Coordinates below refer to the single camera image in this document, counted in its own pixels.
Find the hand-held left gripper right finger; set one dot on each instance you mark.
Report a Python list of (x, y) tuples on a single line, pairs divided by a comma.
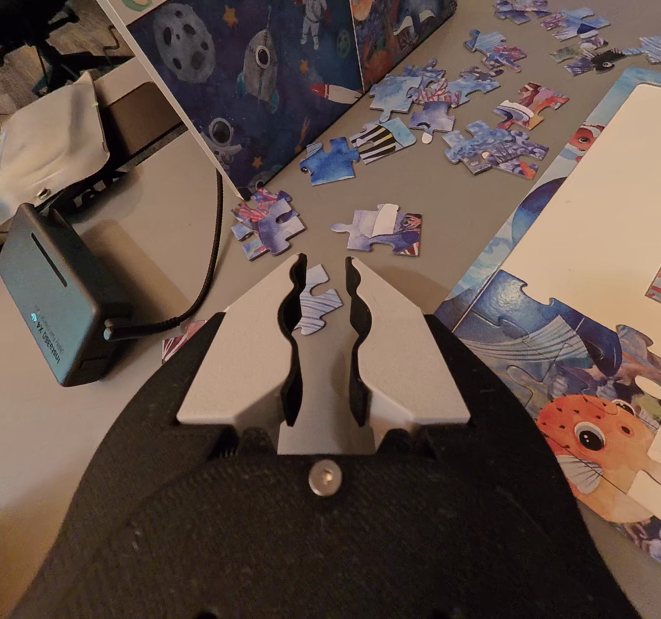
[(413, 376)]

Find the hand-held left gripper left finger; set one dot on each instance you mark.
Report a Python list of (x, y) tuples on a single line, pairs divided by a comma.
[(237, 371)]

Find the pale blue striped jigsaw piece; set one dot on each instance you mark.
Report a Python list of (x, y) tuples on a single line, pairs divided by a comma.
[(320, 301)]

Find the white patch coral jigsaw piece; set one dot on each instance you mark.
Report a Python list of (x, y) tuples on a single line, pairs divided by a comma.
[(361, 239)]

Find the assembled whale pufferfish puzzle section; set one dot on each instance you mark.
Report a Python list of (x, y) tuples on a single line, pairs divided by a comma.
[(568, 340)]

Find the dark grey charging case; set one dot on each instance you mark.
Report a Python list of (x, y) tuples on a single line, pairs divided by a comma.
[(51, 294)]

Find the scattered loose puzzle pieces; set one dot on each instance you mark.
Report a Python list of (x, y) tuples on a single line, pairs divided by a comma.
[(330, 162)]

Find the assembled octopus puzzle section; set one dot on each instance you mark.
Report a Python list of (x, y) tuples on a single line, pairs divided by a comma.
[(655, 288)]

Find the space and ocean puzzle box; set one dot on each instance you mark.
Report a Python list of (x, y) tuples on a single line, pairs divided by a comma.
[(248, 77)]

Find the pale grey soft pouch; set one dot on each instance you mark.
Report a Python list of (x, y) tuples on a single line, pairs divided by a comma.
[(46, 134)]

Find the ocean print puzzle frame board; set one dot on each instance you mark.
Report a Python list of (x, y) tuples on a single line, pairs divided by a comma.
[(583, 206)]

